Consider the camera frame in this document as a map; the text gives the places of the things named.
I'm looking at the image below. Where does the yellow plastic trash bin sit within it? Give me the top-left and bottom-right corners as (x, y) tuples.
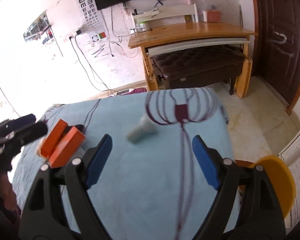
(248, 155), (296, 218)

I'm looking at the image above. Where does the orange box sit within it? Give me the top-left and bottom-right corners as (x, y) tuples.
(49, 126), (85, 168)
(39, 119), (68, 159)

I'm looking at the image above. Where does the white louvered door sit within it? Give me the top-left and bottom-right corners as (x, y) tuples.
(279, 131), (300, 231)

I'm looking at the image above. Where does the light blue patterned tablecloth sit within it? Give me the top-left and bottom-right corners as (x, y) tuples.
(12, 87), (241, 240)

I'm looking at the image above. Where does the white power strip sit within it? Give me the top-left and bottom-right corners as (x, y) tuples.
(115, 88), (134, 96)

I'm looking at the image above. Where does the grey paper cup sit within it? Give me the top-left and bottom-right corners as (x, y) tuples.
(126, 114), (157, 144)

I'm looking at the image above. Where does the eye test chart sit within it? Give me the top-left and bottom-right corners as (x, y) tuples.
(76, 0), (108, 42)

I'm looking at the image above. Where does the purple floor mat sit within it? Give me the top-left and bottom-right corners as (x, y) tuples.
(127, 87), (148, 95)

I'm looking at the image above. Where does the dark brown tufted bench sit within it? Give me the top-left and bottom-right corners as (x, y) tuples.
(152, 45), (245, 95)

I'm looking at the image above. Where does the wooden desk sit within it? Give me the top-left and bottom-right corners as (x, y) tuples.
(128, 22), (258, 99)

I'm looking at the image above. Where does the white shelf on desk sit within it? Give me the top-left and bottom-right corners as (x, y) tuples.
(131, 4), (199, 32)

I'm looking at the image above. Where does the pink tissue box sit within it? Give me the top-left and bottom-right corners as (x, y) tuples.
(202, 9), (222, 23)

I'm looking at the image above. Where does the dark brown entrance door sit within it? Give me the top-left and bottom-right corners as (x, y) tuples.
(254, 0), (300, 114)

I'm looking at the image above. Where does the wall shelf with items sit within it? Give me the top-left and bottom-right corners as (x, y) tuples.
(23, 11), (54, 44)

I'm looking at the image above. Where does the black power cable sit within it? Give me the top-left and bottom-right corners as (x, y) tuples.
(69, 29), (116, 95)

